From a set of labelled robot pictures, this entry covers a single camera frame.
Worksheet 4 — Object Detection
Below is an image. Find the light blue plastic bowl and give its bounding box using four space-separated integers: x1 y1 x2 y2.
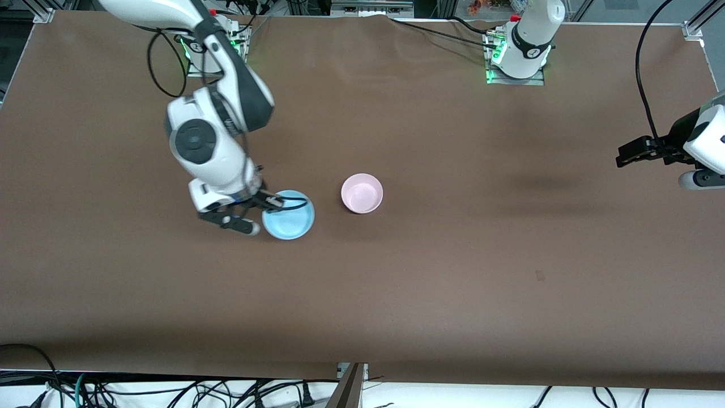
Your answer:
262 190 315 240

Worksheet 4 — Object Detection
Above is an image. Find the pink plastic bowl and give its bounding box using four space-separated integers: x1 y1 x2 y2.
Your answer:
341 173 384 214

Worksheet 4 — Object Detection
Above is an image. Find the brown table cloth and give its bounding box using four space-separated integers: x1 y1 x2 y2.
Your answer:
0 10 725 392

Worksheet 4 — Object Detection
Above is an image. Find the colourful background object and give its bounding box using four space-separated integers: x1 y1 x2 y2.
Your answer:
467 0 530 16

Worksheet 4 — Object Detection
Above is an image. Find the grey power strip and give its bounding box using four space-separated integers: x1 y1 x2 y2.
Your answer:
331 0 414 18

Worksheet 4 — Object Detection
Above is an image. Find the aluminium frame profile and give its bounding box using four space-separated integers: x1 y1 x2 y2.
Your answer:
683 0 725 41

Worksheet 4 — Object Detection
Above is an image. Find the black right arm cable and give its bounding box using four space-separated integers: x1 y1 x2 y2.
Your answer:
147 28 310 215

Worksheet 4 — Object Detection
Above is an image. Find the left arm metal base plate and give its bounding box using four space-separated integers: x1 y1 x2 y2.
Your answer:
484 31 545 87

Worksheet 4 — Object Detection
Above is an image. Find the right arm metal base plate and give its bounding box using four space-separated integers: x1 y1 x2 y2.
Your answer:
186 23 250 78

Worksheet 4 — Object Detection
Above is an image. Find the thin grey base cable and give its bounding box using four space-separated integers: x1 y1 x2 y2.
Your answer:
238 14 271 37

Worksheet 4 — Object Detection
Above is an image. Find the aluminium support post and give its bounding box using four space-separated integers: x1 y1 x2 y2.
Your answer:
326 363 368 408

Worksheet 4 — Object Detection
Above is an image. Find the short black base cable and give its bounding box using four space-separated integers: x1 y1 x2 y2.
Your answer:
450 16 491 33

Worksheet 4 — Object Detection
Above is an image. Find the long black base cable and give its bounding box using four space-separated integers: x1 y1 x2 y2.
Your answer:
391 17 499 50

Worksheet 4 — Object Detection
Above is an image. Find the thick black looped cable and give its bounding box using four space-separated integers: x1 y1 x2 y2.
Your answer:
0 343 60 408

